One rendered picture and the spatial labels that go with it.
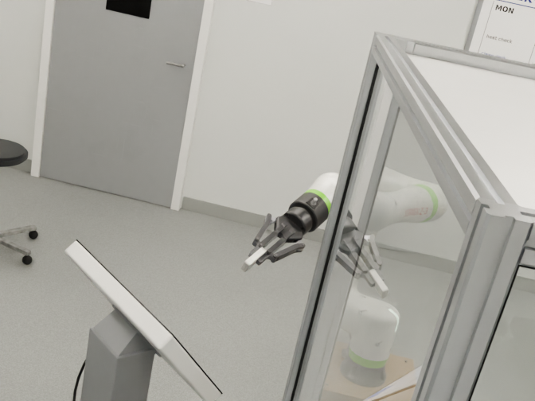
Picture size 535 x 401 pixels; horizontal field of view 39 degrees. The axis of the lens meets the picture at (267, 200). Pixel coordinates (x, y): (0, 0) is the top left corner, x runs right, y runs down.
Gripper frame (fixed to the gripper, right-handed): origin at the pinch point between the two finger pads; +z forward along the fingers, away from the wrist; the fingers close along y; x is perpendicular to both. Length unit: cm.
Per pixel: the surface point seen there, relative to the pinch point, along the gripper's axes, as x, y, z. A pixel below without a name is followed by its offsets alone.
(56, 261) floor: 242, -129, -87
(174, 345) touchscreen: 18.9, -0.7, 20.9
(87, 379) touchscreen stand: 59, -18, 25
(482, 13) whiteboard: 88, -42, -333
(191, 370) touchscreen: 28.1, 5.1, 17.6
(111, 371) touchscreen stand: 44, -12, 25
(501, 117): -79, 25, 11
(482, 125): -82, 24, 19
